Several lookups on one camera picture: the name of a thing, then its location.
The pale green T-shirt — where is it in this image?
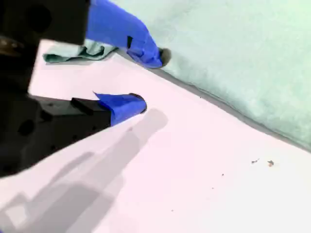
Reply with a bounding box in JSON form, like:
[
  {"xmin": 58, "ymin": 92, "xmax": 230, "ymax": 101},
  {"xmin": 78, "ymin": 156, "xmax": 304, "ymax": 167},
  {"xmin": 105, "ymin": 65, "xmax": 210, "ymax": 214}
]
[{"xmin": 43, "ymin": 0, "xmax": 311, "ymax": 154}]

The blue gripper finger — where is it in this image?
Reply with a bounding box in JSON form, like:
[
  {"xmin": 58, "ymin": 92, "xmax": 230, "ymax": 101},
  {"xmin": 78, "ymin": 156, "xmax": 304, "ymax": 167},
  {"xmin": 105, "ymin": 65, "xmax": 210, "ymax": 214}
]
[
  {"xmin": 36, "ymin": 91, "xmax": 148, "ymax": 163},
  {"xmin": 36, "ymin": 0, "xmax": 172, "ymax": 69}
]

